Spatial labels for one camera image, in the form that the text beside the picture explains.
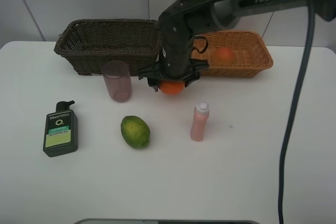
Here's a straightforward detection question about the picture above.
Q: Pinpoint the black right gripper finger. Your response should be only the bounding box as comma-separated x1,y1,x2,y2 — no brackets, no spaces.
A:
147,78,161,92
183,73,201,87

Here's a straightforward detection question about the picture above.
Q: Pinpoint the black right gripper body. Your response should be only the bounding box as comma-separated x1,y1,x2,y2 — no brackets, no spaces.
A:
138,11,209,82

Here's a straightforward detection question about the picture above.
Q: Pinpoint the orange mandarin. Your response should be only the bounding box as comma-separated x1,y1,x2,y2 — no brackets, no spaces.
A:
159,81,185,95

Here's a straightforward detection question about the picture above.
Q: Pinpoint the red yellow peach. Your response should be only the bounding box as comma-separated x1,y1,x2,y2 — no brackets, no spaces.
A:
211,47,236,65

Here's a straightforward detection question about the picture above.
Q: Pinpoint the pink bottle white cap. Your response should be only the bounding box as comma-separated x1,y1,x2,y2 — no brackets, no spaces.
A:
190,102,209,142

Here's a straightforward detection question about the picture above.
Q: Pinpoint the green lime fruit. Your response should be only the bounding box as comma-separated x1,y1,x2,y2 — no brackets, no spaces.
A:
121,115,151,149

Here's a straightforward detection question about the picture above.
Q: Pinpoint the black green cleanser bottle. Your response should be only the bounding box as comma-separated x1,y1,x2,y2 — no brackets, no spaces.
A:
43,100,78,157

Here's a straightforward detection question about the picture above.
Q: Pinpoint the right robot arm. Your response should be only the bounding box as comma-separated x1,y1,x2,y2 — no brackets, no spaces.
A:
138,0,335,89

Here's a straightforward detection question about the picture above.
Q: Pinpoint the translucent purple plastic cup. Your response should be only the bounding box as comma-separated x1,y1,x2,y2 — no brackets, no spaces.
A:
101,60,132,102

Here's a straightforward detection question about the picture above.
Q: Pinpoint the light orange wicker basket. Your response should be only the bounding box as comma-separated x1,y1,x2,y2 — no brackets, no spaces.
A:
192,30,273,78

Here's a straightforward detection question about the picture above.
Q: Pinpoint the dark brown wicker basket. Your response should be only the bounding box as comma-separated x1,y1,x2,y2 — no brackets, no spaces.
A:
54,19,161,76

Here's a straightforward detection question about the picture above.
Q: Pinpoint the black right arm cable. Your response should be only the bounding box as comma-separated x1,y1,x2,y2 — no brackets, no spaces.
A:
277,0,316,224

